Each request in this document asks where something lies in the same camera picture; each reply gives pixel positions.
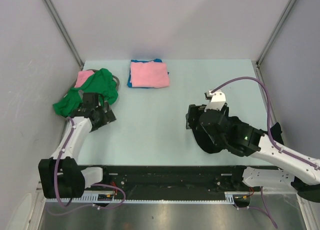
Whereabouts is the grey laundry tray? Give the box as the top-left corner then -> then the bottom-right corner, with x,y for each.
88,69 -> 120,91

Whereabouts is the black polo shirt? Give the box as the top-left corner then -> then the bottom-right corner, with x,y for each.
192,122 -> 284,154

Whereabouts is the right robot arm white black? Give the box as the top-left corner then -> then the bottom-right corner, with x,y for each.
186,104 -> 320,203

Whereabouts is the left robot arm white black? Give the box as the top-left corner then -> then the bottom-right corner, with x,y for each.
38,92 -> 116,199

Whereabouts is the green t shirt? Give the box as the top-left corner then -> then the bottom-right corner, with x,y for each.
53,68 -> 119,118

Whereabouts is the pink t shirt in tray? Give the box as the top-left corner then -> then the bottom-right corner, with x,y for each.
74,70 -> 95,88

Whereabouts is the folded blue t shirt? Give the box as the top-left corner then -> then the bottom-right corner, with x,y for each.
126,58 -> 171,89

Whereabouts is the folded pink t shirt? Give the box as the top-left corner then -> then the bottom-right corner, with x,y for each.
130,61 -> 171,89

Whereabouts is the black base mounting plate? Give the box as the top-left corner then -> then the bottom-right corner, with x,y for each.
82,165 -> 286,201

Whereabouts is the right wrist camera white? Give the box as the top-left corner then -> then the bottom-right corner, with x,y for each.
204,89 -> 226,112

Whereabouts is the grey slotted cable duct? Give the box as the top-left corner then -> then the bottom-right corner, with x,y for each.
46,191 -> 253,205

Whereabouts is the left aluminium frame post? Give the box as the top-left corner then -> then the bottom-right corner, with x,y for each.
42,0 -> 84,70

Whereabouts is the aluminium frame post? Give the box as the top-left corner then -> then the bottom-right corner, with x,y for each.
256,0 -> 304,66
42,0 -> 84,70

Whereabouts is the right aluminium frame post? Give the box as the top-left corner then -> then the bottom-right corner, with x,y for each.
256,0 -> 304,66

